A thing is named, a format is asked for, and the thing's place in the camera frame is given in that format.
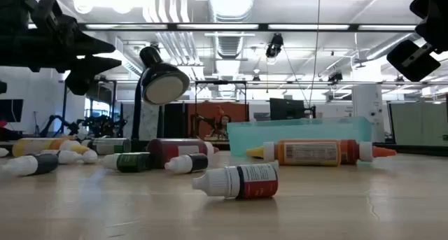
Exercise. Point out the black overhead frame bar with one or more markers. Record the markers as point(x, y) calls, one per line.
point(262, 27)

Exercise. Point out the black wall monitor screen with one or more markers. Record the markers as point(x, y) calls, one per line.
point(10, 110)

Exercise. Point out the white pillar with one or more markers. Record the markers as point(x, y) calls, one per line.
point(367, 110)

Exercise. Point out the grey-green divider panel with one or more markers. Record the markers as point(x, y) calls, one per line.
point(420, 124)

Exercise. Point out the black ceiling-mounted camera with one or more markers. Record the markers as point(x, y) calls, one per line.
point(335, 77)

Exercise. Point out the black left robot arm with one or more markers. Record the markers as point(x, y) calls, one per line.
point(10, 51)

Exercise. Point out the black aluminium table frame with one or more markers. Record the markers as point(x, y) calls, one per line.
point(413, 149)

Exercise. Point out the person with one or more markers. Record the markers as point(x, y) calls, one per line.
point(224, 121)

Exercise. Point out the large orange bottle yellow cap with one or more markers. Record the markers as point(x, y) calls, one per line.
point(304, 152)

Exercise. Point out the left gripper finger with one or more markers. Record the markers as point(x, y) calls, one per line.
point(91, 45)
point(87, 72)

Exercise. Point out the small bottle red white label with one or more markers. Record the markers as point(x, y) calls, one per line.
point(252, 184)

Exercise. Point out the black background robot arm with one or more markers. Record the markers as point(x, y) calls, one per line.
point(101, 126)

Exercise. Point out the small black label dropper bottle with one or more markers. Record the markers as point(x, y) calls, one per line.
point(197, 162)
point(43, 163)

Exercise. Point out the black overhead camera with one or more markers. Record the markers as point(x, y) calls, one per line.
point(274, 45)

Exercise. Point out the black desk lamp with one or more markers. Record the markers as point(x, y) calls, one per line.
point(164, 86)

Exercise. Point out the black computer monitor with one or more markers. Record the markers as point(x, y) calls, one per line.
point(285, 108)

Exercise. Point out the teal translucent plastic bin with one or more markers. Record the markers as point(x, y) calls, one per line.
point(297, 131)

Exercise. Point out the silver ceiling ventilation duct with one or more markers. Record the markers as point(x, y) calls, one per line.
point(231, 2)

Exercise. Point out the small red object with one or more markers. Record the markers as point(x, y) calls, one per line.
point(3, 124)

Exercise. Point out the orange partition panel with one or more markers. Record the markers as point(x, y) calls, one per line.
point(206, 110)

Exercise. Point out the large yellow food coloring bottle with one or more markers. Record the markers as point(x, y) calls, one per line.
point(31, 146)

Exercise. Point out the large red bottle orange cap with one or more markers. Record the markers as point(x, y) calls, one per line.
point(348, 150)

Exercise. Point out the small green label dropper bottle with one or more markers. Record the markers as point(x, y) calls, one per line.
point(131, 162)

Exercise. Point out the large green food coloring bottle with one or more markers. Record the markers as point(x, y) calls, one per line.
point(108, 146)

